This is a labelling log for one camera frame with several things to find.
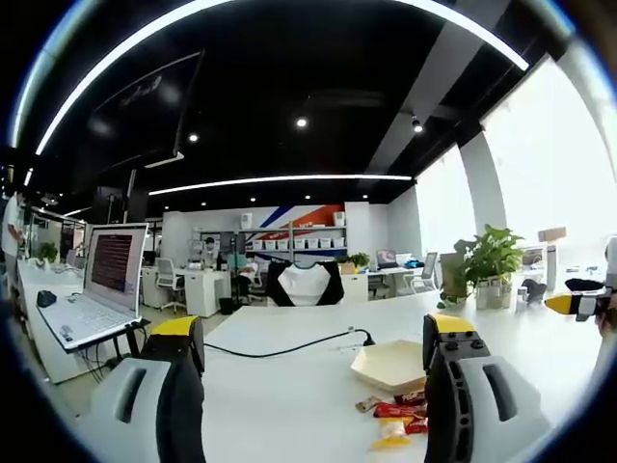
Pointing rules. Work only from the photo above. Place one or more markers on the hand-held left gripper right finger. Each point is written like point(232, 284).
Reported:
point(482, 395)

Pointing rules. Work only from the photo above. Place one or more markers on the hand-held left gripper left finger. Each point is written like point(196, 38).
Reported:
point(135, 386)

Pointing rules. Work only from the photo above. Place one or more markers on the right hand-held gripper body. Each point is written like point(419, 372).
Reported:
point(612, 254)

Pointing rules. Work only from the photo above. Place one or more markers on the short red snack food packet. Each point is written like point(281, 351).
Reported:
point(418, 424)

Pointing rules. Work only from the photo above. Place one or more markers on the dark red snack food packet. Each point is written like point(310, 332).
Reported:
point(410, 397)

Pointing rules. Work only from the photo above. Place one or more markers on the long red snack food packet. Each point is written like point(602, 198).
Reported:
point(397, 410)

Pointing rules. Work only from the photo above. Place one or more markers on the yellow snack food packet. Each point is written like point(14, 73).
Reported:
point(393, 431)

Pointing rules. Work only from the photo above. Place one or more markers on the beige paper tray container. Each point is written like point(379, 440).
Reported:
point(385, 364)

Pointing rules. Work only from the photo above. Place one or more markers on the small brown snack food packet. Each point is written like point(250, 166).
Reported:
point(367, 404)

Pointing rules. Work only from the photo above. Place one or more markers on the person's right hand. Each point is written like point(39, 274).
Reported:
point(608, 320)

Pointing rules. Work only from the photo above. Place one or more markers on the black laptop stand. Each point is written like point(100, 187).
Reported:
point(120, 345)

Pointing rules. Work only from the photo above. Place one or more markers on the brown cardboard box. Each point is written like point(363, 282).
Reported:
point(552, 234)

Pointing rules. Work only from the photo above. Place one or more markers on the large potted green plant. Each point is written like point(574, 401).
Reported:
point(491, 260)

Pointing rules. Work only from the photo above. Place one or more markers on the white office chair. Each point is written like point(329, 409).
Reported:
point(169, 280)
point(426, 272)

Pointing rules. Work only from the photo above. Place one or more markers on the brown paper bag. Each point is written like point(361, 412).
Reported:
point(453, 275)

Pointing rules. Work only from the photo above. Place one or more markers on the black computer mouse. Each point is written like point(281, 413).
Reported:
point(46, 299)

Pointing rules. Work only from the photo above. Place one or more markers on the white laptop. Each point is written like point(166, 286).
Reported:
point(113, 260)

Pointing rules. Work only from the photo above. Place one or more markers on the small green plant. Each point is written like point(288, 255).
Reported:
point(48, 252)

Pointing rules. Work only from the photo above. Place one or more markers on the open dark laptop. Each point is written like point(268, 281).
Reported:
point(387, 258)

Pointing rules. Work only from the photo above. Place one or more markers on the green plant in yellow box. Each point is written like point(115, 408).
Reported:
point(356, 262)

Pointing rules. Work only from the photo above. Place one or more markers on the black and white chair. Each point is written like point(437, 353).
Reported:
point(303, 284)

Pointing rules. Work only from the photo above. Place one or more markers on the shelf of white storage boxes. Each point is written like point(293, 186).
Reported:
point(308, 236)

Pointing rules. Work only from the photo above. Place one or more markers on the black hanging ceiling screen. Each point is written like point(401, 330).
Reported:
point(144, 96)

